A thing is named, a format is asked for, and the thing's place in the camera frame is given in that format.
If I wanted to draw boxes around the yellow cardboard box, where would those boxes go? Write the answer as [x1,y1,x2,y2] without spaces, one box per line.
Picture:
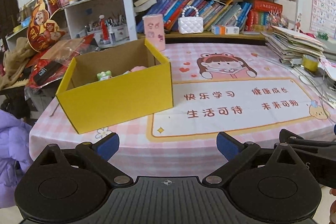
[56,39,174,134]

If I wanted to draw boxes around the yellow tape roll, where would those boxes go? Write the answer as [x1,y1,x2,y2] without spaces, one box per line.
[302,55,319,73]

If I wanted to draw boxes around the orange white small box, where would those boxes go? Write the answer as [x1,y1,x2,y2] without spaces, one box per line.
[211,25,240,35]

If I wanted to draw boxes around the purple school backpack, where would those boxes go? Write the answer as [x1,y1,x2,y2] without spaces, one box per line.
[0,110,33,208]

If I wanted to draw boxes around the brown plush blanket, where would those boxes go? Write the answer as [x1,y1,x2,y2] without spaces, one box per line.
[0,37,36,90]

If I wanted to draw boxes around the black rectangular box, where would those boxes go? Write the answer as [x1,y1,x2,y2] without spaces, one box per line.
[33,61,62,85]

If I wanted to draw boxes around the pink plush toy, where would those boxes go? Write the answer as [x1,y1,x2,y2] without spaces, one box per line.
[130,66,147,72]

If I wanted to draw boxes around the green frog toy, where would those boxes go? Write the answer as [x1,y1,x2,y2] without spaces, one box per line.
[97,71,112,81]

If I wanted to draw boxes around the white quilted mini purse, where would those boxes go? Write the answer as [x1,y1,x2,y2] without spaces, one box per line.
[178,6,204,35]

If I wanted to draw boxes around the red cartoon fortune decoration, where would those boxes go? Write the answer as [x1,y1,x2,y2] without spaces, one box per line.
[27,0,66,52]

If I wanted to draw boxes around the white cubby shelf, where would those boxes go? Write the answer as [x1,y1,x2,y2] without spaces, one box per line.
[4,0,137,50]

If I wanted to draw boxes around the pink cylindrical pen holder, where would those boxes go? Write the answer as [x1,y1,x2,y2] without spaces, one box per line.
[142,14,166,51]

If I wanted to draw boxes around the pink checkered tablecloth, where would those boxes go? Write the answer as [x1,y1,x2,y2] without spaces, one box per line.
[30,43,335,177]

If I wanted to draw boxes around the cartoon desk mat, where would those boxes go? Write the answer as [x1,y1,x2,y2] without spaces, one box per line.
[146,63,331,141]

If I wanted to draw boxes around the white pen cup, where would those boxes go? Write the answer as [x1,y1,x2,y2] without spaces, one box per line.
[108,24,129,44]

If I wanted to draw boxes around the stack of papers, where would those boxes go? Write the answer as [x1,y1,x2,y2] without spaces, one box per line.
[261,26,327,64]

